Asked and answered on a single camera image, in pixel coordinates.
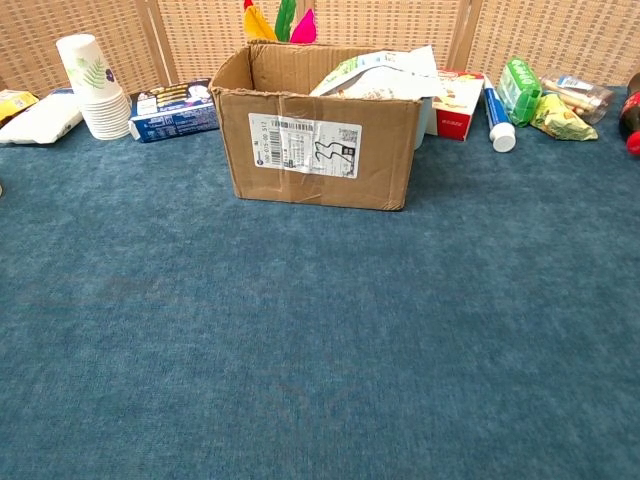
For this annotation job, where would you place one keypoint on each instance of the cola bottle with red cap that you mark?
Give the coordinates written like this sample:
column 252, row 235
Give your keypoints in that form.
column 631, row 115

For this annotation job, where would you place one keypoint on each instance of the green wet wipes pack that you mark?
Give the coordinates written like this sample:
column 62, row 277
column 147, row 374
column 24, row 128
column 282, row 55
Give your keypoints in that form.
column 520, row 90

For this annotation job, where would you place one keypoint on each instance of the stack of white paper cups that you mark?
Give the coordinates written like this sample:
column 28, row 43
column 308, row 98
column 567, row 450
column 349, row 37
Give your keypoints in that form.
column 97, row 95

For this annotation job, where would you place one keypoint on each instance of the light blue paper cup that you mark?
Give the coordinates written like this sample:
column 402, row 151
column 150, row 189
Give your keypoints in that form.
column 422, row 125

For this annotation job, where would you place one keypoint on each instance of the orange brown snack box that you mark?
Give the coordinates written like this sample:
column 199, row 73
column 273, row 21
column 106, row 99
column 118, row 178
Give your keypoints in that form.
column 12, row 105

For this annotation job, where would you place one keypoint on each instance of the white soft pouch bag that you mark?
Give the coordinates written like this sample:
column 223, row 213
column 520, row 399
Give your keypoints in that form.
column 40, row 125

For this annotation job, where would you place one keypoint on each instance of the colourful feather shuttlecock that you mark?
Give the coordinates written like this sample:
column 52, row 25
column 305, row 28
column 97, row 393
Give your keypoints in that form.
column 304, row 27

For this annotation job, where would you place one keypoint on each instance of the dark blue sanitary pad pack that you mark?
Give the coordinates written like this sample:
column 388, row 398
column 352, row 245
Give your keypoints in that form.
column 170, row 117

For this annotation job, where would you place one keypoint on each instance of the brown cardboard shipping box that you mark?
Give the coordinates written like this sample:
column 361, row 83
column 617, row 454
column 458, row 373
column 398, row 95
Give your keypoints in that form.
column 310, row 165

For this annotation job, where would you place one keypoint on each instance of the red white biscuit box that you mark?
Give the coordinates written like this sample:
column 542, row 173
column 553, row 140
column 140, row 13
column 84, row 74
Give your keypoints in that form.
column 457, row 112

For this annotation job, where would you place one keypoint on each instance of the blue white toothpaste tube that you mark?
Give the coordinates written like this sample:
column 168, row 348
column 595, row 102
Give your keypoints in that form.
column 497, row 117

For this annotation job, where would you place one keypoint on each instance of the woven wooden folding screen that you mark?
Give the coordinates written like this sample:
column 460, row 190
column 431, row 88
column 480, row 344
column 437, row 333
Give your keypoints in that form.
column 525, row 35

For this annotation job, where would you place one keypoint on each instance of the blue felt table cloth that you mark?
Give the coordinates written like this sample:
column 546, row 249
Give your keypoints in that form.
column 280, row 325

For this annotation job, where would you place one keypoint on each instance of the white crinkled snack bag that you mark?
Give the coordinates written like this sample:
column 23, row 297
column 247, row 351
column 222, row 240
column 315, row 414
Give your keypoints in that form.
column 390, row 80

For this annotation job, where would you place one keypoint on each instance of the yellow green snack pouch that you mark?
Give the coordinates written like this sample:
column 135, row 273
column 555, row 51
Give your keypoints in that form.
column 557, row 120

